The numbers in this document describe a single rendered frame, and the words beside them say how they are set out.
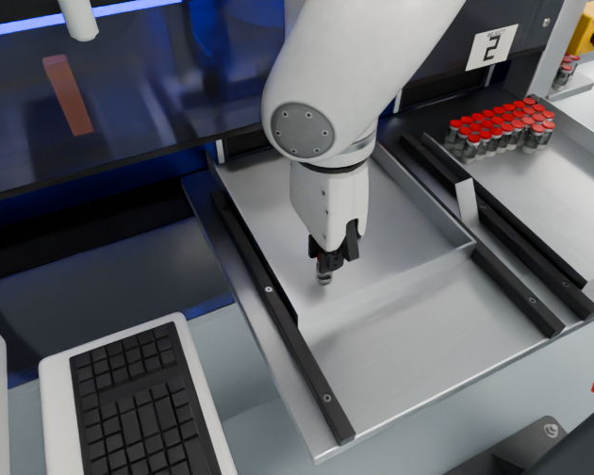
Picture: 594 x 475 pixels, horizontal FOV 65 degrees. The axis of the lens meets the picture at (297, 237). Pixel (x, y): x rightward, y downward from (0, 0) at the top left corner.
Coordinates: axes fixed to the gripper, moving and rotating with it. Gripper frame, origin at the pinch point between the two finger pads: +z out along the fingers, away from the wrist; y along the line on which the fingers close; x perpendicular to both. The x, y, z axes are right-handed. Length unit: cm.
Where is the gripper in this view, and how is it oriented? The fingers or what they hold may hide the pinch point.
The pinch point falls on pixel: (325, 250)
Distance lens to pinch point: 57.6
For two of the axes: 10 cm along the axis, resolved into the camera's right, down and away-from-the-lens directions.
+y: 4.3, 6.5, -6.2
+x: 9.0, -3.2, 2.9
